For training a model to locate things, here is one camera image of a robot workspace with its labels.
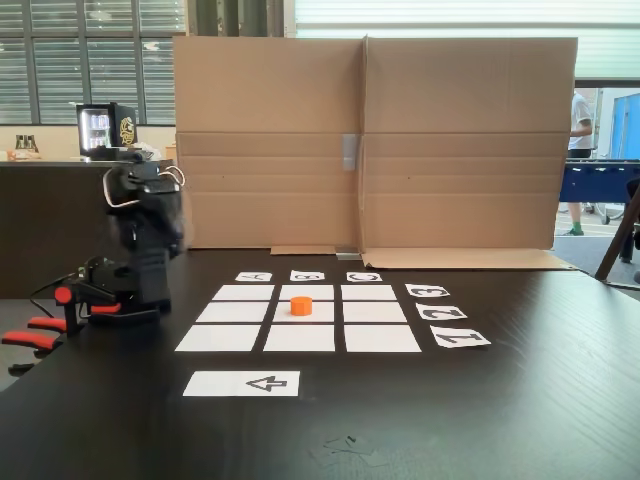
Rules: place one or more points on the round orange token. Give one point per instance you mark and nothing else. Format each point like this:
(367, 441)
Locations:
(301, 306)

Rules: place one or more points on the white blank paper square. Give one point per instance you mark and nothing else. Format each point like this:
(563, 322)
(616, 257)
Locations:
(374, 312)
(320, 292)
(381, 338)
(369, 293)
(245, 293)
(232, 312)
(218, 338)
(322, 314)
(299, 338)

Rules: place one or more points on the dark object on counter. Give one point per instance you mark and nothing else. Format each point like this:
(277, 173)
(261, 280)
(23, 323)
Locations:
(132, 155)

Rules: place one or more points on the paper sheet with letter A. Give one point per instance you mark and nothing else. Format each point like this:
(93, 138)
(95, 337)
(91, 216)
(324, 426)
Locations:
(253, 277)

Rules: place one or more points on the black mini fridge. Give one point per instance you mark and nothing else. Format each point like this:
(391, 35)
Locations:
(122, 127)

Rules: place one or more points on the dark brown counter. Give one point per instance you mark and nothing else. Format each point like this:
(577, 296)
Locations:
(45, 220)

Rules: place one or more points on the black bar clamp, orange knob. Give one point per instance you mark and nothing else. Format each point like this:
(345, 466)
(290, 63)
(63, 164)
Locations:
(72, 305)

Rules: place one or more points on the paper sheet with letter B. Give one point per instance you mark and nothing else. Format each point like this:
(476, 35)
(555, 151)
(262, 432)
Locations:
(307, 276)

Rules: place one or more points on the bottle carrier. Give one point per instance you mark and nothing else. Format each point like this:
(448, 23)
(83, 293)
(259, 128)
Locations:
(27, 144)

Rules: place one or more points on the white paper sheet with arrow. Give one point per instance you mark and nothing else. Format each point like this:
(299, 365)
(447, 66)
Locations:
(270, 384)

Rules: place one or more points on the grey tape strip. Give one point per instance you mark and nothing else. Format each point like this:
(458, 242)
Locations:
(350, 152)

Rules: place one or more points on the paper sheet with letter C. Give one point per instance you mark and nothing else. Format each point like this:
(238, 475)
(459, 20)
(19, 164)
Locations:
(364, 276)

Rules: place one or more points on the paper sheet with number 3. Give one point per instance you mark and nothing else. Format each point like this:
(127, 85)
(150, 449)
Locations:
(426, 291)

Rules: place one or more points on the paper sheet with number 2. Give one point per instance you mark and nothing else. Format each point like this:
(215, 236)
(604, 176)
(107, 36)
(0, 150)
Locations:
(441, 311)

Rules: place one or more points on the brown cardboard screen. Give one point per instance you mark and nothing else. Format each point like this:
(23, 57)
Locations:
(450, 100)

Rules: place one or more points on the paper sheet with number 1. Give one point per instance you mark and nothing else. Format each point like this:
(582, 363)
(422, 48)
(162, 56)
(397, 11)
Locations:
(459, 337)

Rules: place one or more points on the blue locker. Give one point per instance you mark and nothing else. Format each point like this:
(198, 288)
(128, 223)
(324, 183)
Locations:
(627, 125)

